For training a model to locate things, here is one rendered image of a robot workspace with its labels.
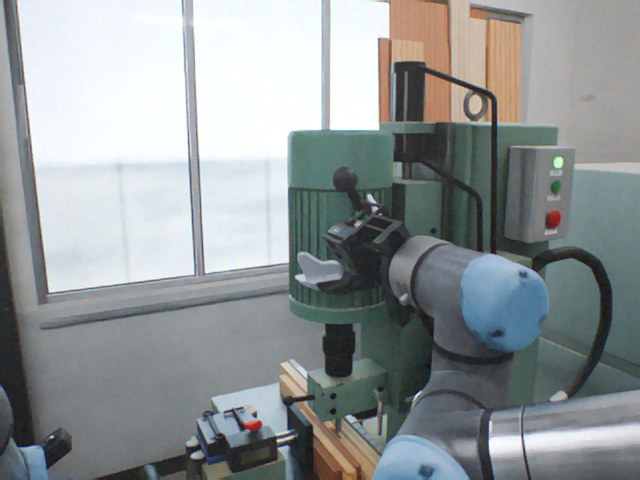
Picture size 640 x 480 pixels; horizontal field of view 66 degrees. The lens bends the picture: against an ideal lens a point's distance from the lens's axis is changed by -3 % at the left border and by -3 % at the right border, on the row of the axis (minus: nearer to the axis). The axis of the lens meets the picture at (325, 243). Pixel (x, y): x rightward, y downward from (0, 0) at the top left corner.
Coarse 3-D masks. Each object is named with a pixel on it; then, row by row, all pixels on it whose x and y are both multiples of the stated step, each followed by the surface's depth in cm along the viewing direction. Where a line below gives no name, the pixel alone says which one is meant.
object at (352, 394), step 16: (368, 368) 95; (320, 384) 89; (336, 384) 89; (352, 384) 90; (368, 384) 92; (384, 384) 94; (320, 400) 89; (336, 400) 89; (352, 400) 91; (368, 400) 93; (384, 400) 94; (320, 416) 90; (336, 416) 90
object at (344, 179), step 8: (344, 168) 69; (336, 176) 68; (344, 176) 68; (352, 176) 68; (336, 184) 69; (344, 184) 68; (352, 184) 69; (352, 192) 70; (352, 200) 71; (360, 200) 71; (360, 208) 71; (424, 320) 80; (432, 328) 81; (432, 336) 82
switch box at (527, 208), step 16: (512, 160) 86; (528, 160) 83; (544, 160) 82; (512, 176) 86; (528, 176) 83; (544, 176) 83; (560, 176) 85; (512, 192) 87; (528, 192) 83; (544, 192) 84; (560, 192) 85; (512, 208) 87; (528, 208) 84; (544, 208) 84; (560, 208) 86; (512, 224) 87; (528, 224) 84; (544, 224) 85; (560, 224) 87; (528, 240) 84; (544, 240) 86
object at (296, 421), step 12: (288, 408) 96; (288, 420) 97; (300, 420) 91; (288, 432) 93; (300, 432) 91; (312, 432) 90; (288, 444) 92; (300, 444) 92; (312, 444) 90; (300, 456) 93; (312, 456) 91
